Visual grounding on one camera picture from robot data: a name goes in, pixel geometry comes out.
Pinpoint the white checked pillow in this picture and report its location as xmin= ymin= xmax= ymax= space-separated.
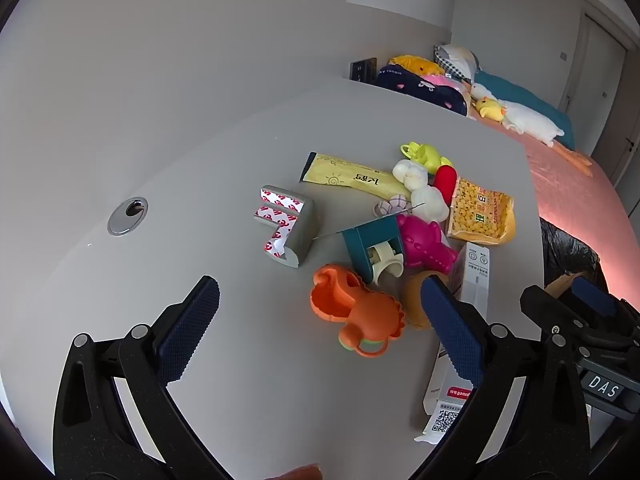
xmin=434 ymin=44 xmax=482 ymax=83

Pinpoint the grey room door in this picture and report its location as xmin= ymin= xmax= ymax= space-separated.
xmin=590 ymin=50 xmax=640 ymax=191

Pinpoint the yellow paper packet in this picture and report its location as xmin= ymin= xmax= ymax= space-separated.
xmin=299 ymin=151 xmax=408 ymax=206

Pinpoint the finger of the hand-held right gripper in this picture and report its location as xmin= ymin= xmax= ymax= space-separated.
xmin=571 ymin=276 xmax=626 ymax=320
xmin=520 ymin=285 xmax=601 ymax=346

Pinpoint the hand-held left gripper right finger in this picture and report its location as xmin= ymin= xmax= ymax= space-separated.
xmin=410 ymin=276 xmax=591 ymax=480

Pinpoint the teal tape dispenser package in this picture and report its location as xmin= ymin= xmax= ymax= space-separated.
xmin=314 ymin=203 xmax=426 ymax=286

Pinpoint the brown plastic toy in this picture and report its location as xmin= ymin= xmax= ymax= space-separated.
xmin=402 ymin=270 xmax=451 ymax=331

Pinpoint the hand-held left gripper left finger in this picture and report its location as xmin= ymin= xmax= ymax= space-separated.
xmin=52 ymin=275 xmax=236 ymax=480

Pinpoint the brown cardboard piece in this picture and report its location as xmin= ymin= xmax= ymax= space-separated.
xmin=545 ymin=272 xmax=577 ymax=297

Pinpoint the black wall socket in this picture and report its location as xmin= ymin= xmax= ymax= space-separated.
xmin=350 ymin=56 xmax=377 ymax=82

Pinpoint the grey closet door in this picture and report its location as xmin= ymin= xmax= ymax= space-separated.
xmin=567 ymin=10 xmax=628 ymax=113

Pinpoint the grey foam corner guard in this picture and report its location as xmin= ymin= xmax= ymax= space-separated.
xmin=251 ymin=185 xmax=316 ymax=268

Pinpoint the navy heart print pillow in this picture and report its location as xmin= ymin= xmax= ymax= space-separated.
xmin=374 ymin=65 xmax=468 ymax=116

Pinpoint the long white cardboard box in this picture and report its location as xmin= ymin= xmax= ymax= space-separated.
xmin=415 ymin=241 xmax=492 ymax=445

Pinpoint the purple checked cloth flower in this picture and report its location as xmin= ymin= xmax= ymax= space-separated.
xmin=376 ymin=194 xmax=411 ymax=217

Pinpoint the orange plastic toy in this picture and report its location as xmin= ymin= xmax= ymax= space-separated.
xmin=310 ymin=265 xmax=405 ymax=360

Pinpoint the pink plastic bear toy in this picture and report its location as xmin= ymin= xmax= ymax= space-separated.
xmin=396 ymin=214 xmax=458 ymax=275

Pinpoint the silver cable grommet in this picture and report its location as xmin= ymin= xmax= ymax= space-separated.
xmin=107 ymin=197 xmax=149 ymax=236

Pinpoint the yellow-green plastic toy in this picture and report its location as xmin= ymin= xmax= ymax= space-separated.
xmin=400 ymin=142 xmax=453 ymax=168

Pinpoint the teal pillow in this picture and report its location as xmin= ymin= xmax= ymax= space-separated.
xmin=472 ymin=70 xmax=576 ymax=151

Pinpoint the orange-yellow plush toy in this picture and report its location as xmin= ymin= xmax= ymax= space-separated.
xmin=389 ymin=55 xmax=445 ymax=77

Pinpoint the yellow snack bag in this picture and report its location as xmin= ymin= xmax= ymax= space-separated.
xmin=445 ymin=177 xmax=516 ymax=246

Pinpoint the yellow duck plush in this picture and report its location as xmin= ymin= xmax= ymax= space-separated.
xmin=474 ymin=97 xmax=505 ymax=123

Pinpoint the white goose plush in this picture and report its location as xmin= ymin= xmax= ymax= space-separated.
xmin=470 ymin=82 xmax=593 ymax=177

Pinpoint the pink plush toy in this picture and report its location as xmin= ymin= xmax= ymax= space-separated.
xmin=420 ymin=74 xmax=463 ymax=92

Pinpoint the white plush doll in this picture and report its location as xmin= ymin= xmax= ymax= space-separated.
xmin=392 ymin=159 xmax=450 ymax=223

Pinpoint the pink bed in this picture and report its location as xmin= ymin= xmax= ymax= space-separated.
xmin=467 ymin=110 xmax=640 ymax=301

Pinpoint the red plastic toy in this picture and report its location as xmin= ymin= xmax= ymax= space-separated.
xmin=432 ymin=165 xmax=458 ymax=198

